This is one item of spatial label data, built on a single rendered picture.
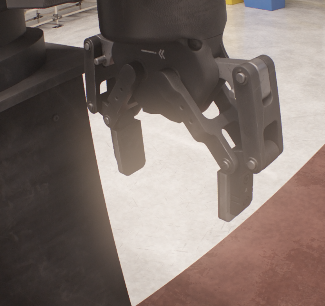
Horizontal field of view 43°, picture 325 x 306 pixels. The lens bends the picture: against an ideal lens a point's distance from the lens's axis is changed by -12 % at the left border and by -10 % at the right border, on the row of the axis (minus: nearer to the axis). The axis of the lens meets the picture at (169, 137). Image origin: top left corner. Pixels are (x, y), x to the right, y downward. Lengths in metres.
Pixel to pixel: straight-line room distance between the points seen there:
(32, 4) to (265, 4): 5.09
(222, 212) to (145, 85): 0.09
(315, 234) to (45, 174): 1.21
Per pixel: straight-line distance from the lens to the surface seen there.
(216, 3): 0.24
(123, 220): 1.75
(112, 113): 0.31
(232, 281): 1.44
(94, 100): 0.32
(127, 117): 0.32
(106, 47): 0.30
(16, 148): 0.55
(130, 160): 0.33
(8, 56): 0.52
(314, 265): 1.50
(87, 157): 0.62
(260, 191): 1.84
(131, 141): 0.33
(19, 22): 0.57
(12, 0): 0.21
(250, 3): 5.38
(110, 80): 0.33
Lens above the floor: 1.06
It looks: 28 degrees down
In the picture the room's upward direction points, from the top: 6 degrees counter-clockwise
